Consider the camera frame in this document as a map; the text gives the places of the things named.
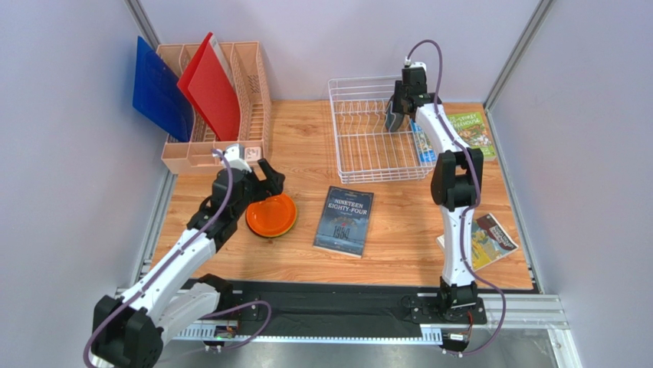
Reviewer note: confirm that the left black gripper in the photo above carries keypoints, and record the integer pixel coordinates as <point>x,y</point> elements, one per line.
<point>274,180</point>

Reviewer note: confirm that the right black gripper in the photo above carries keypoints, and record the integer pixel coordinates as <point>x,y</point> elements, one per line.
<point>400,103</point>

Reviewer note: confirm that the dark grey plate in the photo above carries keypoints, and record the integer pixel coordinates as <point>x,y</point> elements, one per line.
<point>394,120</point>

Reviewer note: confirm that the orange plate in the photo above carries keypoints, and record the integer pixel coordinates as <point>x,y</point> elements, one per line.
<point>271,214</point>

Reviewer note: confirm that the green plate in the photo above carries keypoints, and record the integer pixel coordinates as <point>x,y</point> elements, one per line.
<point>291,229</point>

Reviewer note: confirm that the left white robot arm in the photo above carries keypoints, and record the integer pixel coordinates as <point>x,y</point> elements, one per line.
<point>168,280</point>

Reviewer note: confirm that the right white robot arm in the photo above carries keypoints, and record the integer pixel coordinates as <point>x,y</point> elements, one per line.
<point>455,186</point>

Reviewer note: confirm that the white power adapter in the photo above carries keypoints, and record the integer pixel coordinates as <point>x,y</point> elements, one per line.
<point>253,153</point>

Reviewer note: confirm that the green treehouse book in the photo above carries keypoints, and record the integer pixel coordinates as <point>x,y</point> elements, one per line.
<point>472,129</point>

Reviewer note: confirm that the Nineteen Eighty-Four book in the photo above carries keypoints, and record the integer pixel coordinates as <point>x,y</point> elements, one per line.
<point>344,221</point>

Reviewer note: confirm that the red plastic folder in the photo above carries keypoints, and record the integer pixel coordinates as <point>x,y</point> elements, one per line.
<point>208,85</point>

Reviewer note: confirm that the pink plastic file organizer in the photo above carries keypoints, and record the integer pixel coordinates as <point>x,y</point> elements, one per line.
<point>195,157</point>

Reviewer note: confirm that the black base mat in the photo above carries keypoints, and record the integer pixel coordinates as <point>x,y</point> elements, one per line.
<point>339,310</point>

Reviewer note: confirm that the blue plastic folder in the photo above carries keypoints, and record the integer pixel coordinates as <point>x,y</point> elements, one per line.
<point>157,96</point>

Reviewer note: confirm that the yellow illustrated book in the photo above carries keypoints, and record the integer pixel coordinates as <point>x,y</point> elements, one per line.
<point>489,241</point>

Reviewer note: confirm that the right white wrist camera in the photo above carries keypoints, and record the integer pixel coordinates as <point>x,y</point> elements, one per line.
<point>414,64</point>

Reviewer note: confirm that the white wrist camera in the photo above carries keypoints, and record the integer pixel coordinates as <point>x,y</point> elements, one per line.
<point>414,64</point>
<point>233,156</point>

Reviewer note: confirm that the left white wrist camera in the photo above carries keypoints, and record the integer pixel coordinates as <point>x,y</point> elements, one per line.
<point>233,156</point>

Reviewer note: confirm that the white wire dish rack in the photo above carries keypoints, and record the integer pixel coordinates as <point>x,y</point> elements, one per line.
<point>365,150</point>

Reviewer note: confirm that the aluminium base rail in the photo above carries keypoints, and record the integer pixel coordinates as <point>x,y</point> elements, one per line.
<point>507,312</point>

